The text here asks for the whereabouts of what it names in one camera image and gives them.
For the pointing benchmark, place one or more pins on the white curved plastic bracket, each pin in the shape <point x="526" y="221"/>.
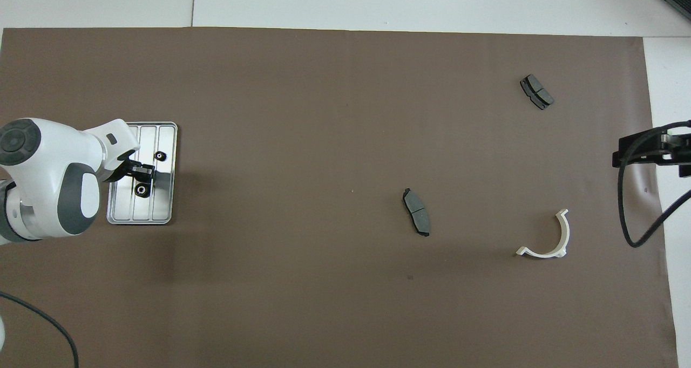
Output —
<point x="564" y="233"/>

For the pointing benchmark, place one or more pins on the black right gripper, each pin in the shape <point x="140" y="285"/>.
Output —
<point x="681" y="152"/>

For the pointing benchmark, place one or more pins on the brown table mat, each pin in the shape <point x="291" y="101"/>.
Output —
<point x="324" y="114"/>

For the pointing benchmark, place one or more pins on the grey brake pad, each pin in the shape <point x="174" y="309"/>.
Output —
<point x="417" y="212"/>
<point x="537" y="91"/>

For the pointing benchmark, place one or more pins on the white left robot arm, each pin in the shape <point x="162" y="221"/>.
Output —
<point x="48" y="179"/>

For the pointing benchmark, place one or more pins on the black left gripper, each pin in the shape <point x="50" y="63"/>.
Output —
<point x="127" y="167"/>

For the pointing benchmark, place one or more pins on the silver metal tray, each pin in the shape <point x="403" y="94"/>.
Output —
<point x="162" y="206"/>

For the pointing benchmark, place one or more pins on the large black bearing gear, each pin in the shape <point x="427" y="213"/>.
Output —
<point x="142" y="190"/>

